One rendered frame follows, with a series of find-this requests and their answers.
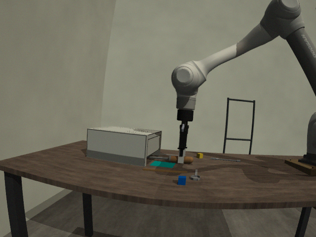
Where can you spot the steel hook with wooden handle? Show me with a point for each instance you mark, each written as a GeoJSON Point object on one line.
{"type": "Point", "coordinates": [174, 159]}

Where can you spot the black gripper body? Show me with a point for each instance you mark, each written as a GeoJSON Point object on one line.
{"type": "Point", "coordinates": [185, 116]}

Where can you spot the grey metal spoon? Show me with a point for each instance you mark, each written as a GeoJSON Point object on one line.
{"type": "Point", "coordinates": [195, 177]}

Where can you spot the blue cube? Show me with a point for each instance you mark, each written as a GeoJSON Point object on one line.
{"type": "Point", "coordinates": [182, 180]}

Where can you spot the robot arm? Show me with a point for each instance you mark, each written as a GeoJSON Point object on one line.
{"type": "Point", "coordinates": [282, 18]}

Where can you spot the teal square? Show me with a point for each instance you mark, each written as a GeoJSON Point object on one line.
{"type": "Point", "coordinates": [163, 164]}

